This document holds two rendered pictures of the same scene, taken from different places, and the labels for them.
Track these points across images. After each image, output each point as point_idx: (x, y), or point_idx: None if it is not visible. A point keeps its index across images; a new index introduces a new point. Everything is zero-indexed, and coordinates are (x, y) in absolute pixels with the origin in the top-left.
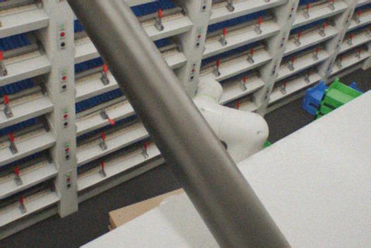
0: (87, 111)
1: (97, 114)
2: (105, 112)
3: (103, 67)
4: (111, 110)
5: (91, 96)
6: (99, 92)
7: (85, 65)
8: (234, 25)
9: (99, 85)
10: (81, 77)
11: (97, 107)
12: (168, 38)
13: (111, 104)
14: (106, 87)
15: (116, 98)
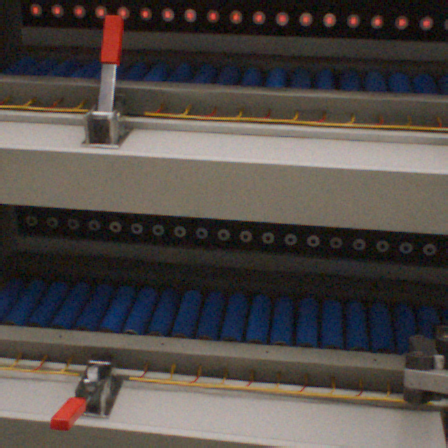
0: (22, 333)
1: (75, 377)
2: (96, 365)
3: (143, 86)
4: (166, 392)
5: (5, 196)
6: (51, 185)
7: (78, 72)
8: None
9: (59, 139)
10: (13, 96)
11: (90, 338)
12: None
13: (178, 356)
14: (85, 153)
15: (229, 342)
